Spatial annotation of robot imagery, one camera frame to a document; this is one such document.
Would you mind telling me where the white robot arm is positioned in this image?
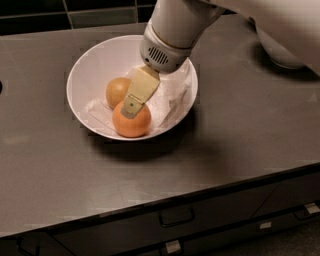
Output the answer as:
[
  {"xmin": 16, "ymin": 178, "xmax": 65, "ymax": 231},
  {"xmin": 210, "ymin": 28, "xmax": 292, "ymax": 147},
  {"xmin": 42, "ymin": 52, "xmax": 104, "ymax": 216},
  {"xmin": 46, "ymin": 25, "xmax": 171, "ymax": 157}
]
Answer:
[{"xmin": 122, "ymin": 0, "xmax": 320, "ymax": 118}]

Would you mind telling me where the large white bowl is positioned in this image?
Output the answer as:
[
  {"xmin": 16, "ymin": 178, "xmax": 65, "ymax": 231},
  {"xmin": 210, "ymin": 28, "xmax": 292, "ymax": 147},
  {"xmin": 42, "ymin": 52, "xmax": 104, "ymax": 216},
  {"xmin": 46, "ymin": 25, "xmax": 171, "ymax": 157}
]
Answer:
[{"xmin": 66, "ymin": 34, "xmax": 199, "ymax": 142}]

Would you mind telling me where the crumpled white paper napkin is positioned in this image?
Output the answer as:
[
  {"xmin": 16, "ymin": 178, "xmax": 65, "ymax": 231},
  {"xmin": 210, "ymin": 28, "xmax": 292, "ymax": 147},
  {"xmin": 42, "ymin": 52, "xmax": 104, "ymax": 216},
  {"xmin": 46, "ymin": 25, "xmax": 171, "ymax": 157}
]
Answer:
[{"xmin": 86, "ymin": 59, "xmax": 198, "ymax": 140}]

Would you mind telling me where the orange fruit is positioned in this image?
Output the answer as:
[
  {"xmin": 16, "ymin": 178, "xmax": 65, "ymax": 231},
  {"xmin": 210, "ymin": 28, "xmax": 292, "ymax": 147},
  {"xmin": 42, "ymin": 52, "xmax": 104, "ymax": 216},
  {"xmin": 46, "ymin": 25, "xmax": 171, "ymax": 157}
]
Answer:
[{"xmin": 112, "ymin": 102, "xmax": 152, "ymax": 138}]

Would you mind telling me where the left drawer handle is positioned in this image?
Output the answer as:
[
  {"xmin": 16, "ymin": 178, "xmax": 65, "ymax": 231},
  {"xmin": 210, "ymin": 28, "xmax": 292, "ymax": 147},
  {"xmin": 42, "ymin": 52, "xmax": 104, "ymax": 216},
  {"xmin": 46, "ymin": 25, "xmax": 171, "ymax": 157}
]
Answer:
[{"xmin": 159, "ymin": 207, "xmax": 195, "ymax": 228}]

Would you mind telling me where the drawer handle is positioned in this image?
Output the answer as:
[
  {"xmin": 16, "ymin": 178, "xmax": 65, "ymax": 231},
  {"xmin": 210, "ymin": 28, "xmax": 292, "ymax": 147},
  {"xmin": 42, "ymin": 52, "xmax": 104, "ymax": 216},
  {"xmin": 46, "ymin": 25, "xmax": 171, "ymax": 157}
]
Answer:
[
  {"xmin": 159, "ymin": 207, "xmax": 195, "ymax": 228},
  {"xmin": 294, "ymin": 203, "xmax": 320, "ymax": 221}
]

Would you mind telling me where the yellow-green round fruit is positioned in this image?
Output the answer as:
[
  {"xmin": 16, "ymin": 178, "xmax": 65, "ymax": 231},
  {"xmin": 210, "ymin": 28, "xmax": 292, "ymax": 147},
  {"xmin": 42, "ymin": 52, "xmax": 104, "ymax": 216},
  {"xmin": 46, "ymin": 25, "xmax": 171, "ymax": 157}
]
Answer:
[{"xmin": 106, "ymin": 77, "xmax": 131, "ymax": 109}]

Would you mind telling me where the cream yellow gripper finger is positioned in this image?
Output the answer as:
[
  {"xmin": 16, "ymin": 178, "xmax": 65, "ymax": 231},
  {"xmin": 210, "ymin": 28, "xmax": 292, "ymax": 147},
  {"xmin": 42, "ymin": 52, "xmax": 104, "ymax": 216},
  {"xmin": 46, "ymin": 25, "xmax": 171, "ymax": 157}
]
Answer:
[{"xmin": 121, "ymin": 66, "xmax": 160, "ymax": 119}]

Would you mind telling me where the white bowl with strawberries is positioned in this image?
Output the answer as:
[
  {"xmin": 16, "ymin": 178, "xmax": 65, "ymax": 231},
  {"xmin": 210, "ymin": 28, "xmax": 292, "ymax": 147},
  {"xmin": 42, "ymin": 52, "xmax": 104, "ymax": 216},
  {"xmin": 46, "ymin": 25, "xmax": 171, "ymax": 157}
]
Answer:
[{"xmin": 256, "ymin": 25, "xmax": 304, "ymax": 70}]

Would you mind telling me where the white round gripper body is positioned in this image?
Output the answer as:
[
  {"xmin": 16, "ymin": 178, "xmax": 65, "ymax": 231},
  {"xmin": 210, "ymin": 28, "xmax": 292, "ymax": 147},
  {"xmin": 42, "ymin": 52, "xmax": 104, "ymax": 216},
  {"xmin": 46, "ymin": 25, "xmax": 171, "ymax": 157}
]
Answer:
[{"xmin": 140, "ymin": 19, "xmax": 192, "ymax": 73}]

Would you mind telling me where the right drawer handle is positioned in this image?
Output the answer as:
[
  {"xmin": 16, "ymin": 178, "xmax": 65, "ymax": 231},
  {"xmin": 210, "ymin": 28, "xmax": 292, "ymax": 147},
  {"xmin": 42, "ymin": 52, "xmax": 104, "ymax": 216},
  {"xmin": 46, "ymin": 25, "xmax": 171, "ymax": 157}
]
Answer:
[{"xmin": 294, "ymin": 203, "xmax": 320, "ymax": 221}]

